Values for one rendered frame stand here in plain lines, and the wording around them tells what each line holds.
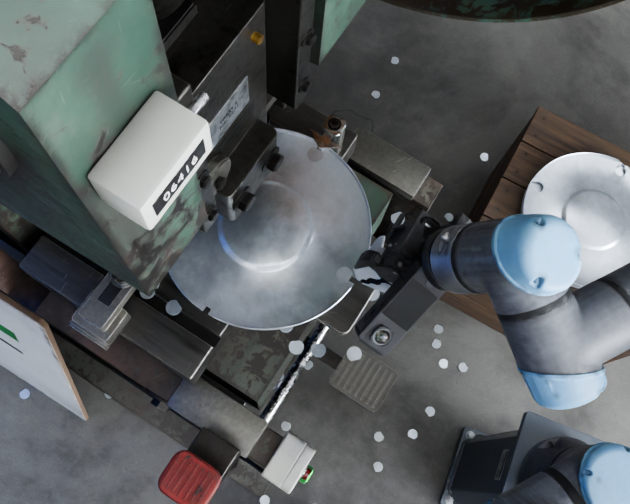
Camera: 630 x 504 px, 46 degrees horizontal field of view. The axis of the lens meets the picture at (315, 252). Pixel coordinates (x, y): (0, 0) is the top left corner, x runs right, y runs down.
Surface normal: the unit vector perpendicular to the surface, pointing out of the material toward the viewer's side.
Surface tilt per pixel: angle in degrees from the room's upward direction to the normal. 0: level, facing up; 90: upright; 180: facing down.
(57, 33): 45
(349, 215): 0
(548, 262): 25
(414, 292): 38
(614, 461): 8
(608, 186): 0
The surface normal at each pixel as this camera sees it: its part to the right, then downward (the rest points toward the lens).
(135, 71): 0.84, 0.53
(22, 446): 0.05, -0.29
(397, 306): 0.16, 0.35
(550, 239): 0.42, -0.04
